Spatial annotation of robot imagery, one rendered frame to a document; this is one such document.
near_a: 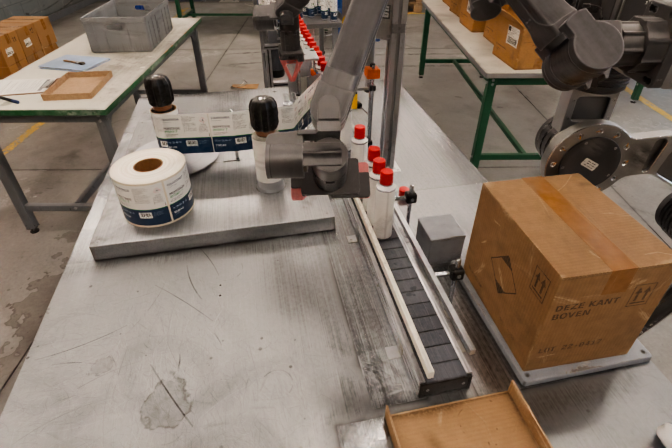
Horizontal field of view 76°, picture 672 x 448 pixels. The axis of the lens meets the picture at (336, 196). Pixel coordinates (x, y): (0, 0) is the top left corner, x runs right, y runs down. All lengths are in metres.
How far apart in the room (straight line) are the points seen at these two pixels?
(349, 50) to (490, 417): 0.72
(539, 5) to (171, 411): 0.97
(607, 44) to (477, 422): 0.69
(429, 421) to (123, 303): 0.75
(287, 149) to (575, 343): 0.68
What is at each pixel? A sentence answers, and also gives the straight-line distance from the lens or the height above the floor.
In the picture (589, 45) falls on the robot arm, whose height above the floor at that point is 1.46.
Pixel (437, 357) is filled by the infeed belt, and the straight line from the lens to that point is 0.96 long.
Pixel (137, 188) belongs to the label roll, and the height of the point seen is 1.01.
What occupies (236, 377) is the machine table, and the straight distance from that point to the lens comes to 0.99.
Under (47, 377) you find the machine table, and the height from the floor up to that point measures 0.83.
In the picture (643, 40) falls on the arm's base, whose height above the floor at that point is 1.46.
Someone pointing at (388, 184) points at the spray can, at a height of 1.06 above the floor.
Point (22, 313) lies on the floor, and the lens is 2.63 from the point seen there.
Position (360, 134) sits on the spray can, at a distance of 1.30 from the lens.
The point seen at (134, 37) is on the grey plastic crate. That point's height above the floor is 0.90.
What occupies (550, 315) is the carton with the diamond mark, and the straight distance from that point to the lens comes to 0.90.
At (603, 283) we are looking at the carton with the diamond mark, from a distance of 0.90.
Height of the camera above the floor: 1.65
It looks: 35 degrees down
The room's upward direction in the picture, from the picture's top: straight up
